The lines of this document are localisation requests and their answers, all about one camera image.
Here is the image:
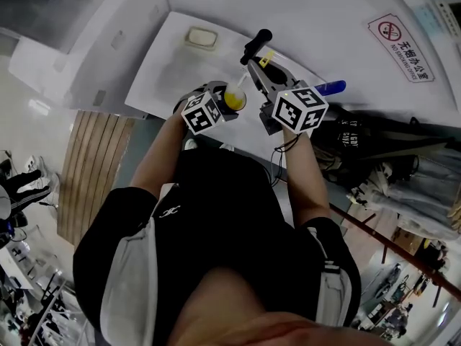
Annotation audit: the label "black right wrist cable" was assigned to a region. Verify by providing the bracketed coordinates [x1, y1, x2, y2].
[269, 133, 302, 189]

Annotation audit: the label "white ceramic sink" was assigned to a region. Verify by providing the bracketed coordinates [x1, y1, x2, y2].
[124, 11, 331, 151]

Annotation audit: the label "blue bottle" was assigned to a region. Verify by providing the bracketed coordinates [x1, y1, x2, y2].
[313, 79, 347, 97]

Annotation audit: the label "white and blue cup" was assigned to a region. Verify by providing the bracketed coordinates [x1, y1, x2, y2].
[222, 86, 249, 112]

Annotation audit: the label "black faucet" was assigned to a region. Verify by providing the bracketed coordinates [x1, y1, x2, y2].
[240, 29, 274, 66]

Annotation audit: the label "person's chest and chin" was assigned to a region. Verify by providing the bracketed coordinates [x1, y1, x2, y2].
[167, 267, 393, 346]

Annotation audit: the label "hanging pale clothes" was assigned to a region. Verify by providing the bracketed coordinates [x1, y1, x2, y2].
[347, 155, 461, 243]

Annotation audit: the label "person's right forearm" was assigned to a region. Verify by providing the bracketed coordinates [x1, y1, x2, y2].
[280, 128, 332, 229]

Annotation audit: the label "no smoking wall sign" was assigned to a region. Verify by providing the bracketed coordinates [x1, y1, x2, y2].
[367, 12, 436, 84]

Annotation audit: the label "red-brown wooden coat rack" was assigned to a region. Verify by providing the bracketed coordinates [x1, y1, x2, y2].
[329, 203, 461, 308]

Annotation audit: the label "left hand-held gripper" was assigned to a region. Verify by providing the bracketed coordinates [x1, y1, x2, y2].
[180, 80, 241, 136]

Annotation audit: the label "soap dish with soap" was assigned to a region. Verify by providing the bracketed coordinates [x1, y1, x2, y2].
[184, 26, 220, 52]

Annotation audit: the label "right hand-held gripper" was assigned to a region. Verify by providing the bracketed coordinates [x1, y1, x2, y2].
[246, 61, 330, 136]

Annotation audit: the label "person's left forearm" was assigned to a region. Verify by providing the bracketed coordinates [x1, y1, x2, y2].
[129, 113, 188, 198]

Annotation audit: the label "person's black shirt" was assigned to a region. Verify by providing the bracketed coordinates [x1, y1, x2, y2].
[73, 146, 362, 346]

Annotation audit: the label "gray shoulder strap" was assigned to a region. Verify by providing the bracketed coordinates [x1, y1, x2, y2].
[305, 225, 352, 327]

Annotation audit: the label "white stepped cabinet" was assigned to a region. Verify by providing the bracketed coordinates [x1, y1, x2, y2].
[9, 0, 172, 118]

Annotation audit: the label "cardboard box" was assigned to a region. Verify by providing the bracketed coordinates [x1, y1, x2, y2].
[392, 225, 424, 252]

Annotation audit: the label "wooden slatted platform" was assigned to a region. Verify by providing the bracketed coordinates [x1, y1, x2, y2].
[56, 109, 136, 247]

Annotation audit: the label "silver foil covered window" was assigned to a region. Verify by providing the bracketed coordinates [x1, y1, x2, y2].
[0, 0, 123, 53]

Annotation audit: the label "black printed bag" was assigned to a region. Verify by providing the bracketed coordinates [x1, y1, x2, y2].
[316, 102, 461, 179]

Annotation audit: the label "yellow toothbrush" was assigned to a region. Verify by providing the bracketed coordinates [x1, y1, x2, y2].
[223, 50, 275, 109]

